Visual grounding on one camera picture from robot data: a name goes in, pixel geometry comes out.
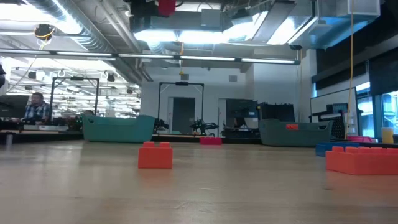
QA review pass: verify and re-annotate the linear ceiling light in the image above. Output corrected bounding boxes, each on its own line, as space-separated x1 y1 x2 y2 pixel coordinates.
179 55 236 62
55 51 113 58
0 49 52 56
118 53 175 60
241 57 296 65

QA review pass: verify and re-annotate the white tray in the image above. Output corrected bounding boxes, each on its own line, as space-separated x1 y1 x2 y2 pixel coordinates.
23 124 69 131

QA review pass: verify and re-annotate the person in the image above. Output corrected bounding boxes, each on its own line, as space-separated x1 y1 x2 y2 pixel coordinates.
22 92 51 125

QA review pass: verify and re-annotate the black aluminium frame rail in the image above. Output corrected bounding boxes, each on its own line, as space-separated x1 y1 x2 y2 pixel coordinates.
331 141 398 149
151 134 262 145
0 133 84 145

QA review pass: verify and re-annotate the grey-blue plastic bin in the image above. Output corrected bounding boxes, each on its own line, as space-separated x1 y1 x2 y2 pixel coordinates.
258 118 333 147

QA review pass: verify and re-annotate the yellow ceiling cable reel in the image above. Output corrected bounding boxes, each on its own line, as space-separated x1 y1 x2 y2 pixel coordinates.
34 23 57 41

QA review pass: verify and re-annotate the blue toy brick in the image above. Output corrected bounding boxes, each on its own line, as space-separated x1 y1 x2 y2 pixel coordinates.
315 141 363 157

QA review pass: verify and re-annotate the black computer monitor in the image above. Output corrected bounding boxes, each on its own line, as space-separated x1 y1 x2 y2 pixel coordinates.
0 95 30 123

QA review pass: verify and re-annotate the black pegboard rack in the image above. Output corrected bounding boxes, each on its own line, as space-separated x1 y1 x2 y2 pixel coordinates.
309 103 351 140

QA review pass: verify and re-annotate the grey rectangular duct box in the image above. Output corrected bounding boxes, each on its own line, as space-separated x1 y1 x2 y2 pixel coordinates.
201 8 225 28

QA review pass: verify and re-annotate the teal plastic bin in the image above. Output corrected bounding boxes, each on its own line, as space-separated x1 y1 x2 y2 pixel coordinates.
81 114 156 144

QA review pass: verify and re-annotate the white barrel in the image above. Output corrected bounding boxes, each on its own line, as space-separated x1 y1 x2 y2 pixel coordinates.
243 116 259 130

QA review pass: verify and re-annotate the small orange toy brick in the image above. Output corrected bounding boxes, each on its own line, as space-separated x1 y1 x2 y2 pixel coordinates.
137 141 174 170

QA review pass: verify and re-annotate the pink toy brick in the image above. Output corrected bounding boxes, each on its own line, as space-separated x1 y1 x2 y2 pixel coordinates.
346 135 376 144

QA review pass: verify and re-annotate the yellow cup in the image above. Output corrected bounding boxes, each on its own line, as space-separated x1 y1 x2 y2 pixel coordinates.
381 126 394 145

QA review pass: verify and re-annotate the whiteboard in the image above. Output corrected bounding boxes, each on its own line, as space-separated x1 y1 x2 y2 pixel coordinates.
310 87 358 136

